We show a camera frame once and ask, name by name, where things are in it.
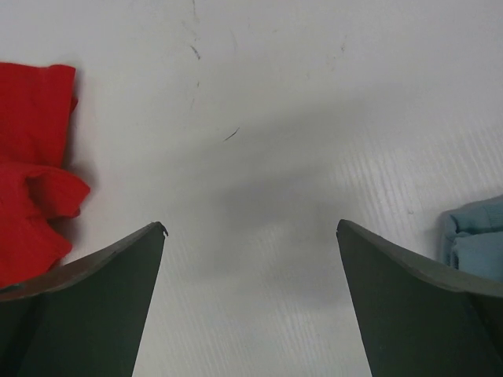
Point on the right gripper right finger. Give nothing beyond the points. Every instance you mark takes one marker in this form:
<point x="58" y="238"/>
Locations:
<point x="416" y="316"/>

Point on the light blue folded shirt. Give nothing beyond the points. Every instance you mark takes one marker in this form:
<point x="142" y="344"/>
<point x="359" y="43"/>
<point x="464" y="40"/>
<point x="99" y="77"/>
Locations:
<point x="471" y="239"/>

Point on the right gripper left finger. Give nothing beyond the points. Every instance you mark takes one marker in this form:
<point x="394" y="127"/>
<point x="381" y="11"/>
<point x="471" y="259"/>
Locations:
<point x="85" y="318"/>

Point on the red t-shirt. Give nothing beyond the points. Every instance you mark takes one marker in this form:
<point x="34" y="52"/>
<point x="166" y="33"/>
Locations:
<point x="36" y="107"/>

